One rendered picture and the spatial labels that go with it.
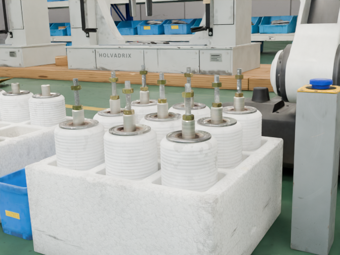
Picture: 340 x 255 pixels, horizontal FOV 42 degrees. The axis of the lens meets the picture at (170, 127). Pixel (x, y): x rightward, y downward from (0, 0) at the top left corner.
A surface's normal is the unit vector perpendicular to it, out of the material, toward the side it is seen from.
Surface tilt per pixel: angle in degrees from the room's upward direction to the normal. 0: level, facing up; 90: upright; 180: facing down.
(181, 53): 90
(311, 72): 81
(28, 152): 90
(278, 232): 0
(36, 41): 90
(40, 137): 90
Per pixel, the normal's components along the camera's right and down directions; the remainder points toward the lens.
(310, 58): -0.42, -0.41
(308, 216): -0.49, 0.22
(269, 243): -0.03, -0.97
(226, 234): 0.87, 0.09
